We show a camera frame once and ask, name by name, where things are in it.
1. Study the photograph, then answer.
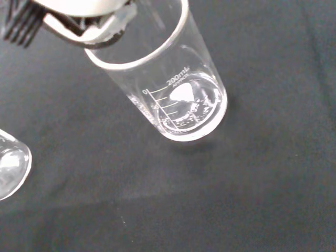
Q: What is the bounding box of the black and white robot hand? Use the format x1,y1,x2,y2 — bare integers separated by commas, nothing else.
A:
3,0,139,50

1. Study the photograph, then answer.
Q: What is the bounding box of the black cloth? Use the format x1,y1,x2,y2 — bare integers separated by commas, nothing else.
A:
0,0,336,252

